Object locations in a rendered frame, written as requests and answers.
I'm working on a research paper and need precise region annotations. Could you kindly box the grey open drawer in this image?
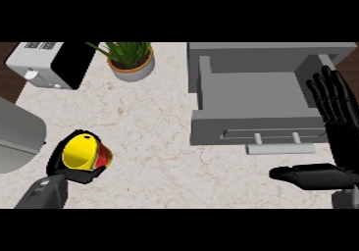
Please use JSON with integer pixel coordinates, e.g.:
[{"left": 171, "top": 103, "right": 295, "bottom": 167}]
[{"left": 187, "top": 54, "right": 344, "bottom": 147}]

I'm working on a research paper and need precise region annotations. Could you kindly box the yellow and red cup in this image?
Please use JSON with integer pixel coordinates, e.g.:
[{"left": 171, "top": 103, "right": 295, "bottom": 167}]
[{"left": 60, "top": 132, "right": 113, "bottom": 172}]

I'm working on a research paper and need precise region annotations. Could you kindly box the green potted plant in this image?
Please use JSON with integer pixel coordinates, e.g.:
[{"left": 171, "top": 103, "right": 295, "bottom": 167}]
[{"left": 85, "top": 41, "right": 156, "bottom": 82}]

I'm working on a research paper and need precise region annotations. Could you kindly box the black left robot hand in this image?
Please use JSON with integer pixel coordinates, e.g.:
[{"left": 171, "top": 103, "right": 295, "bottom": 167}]
[{"left": 44, "top": 128, "right": 113, "bottom": 185}]

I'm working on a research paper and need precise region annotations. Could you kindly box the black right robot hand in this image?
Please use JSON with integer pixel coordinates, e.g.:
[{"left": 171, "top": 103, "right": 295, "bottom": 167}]
[{"left": 267, "top": 65, "right": 359, "bottom": 191}]

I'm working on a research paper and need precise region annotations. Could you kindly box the grey rounded appliance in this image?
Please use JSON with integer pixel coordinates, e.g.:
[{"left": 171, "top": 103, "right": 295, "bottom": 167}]
[{"left": 0, "top": 93, "right": 47, "bottom": 175}]

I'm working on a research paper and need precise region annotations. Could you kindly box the pale grey drawer handle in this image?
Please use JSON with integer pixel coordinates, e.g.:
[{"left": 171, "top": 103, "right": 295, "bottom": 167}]
[{"left": 245, "top": 131, "right": 317, "bottom": 156}]

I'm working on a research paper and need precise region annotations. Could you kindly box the grey drawer cabinet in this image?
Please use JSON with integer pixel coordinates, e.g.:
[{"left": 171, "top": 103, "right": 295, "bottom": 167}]
[{"left": 186, "top": 41, "right": 359, "bottom": 94}]

